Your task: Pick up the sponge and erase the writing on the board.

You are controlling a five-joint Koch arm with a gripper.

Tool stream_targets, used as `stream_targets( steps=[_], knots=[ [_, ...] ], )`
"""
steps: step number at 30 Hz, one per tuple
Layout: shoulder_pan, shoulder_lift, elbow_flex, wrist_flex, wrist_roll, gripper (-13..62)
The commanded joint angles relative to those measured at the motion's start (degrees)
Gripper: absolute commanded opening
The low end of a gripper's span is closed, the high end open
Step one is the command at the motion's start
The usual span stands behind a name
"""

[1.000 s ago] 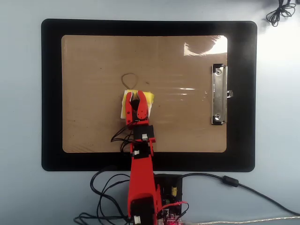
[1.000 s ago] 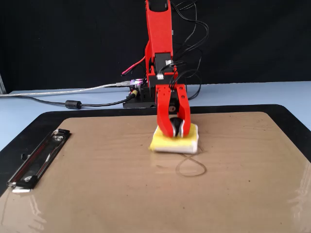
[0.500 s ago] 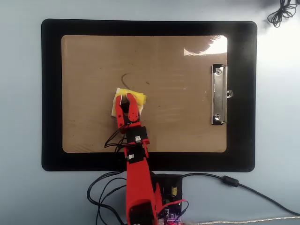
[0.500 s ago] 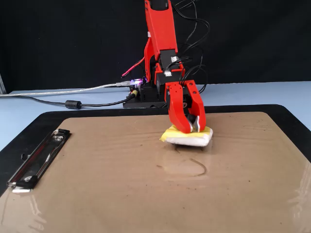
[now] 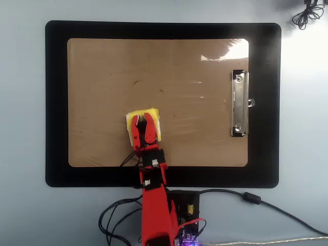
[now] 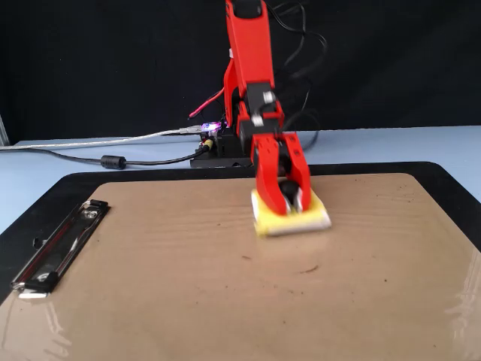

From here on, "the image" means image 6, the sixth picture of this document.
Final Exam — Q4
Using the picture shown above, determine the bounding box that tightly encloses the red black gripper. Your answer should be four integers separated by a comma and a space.
237, 111, 313, 217

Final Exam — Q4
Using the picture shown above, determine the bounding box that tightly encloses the silver metal clipboard clip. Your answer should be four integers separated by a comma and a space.
9, 199, 110, 300

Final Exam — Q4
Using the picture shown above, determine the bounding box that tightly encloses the controller board with LED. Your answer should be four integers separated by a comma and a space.
201, 120, 222, 138

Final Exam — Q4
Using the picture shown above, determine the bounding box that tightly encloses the yellow sponge with black knob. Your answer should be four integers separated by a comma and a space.
250, 180, 332, 238

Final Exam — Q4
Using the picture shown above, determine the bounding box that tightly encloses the red wire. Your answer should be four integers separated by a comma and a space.
189, 88, 226, 120

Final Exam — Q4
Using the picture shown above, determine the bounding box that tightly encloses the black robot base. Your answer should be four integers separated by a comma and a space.
189, 123, 256, 169

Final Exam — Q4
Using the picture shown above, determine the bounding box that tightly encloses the black power cable with ferrite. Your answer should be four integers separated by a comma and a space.
0, 144, 213, 171

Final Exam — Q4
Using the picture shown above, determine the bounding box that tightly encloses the brown clipboard board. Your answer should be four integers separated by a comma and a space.
0, 171, 481, 361

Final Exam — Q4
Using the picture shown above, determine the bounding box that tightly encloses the silver braided USB cable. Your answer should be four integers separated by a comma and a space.
0, 127, 204, 152

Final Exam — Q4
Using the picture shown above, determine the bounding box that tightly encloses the black backdrop cloth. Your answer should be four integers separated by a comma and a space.
0, 0, 481, 146

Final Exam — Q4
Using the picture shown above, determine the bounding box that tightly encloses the grey frame post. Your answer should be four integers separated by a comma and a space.
0, 114, 11, 147

